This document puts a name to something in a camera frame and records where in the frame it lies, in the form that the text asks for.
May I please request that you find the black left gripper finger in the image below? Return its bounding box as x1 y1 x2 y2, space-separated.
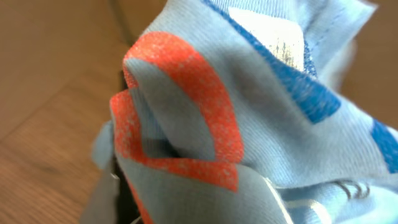
114 158 143 224

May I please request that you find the light blue t-shirt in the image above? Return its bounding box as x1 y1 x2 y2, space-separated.
80 0 397 223

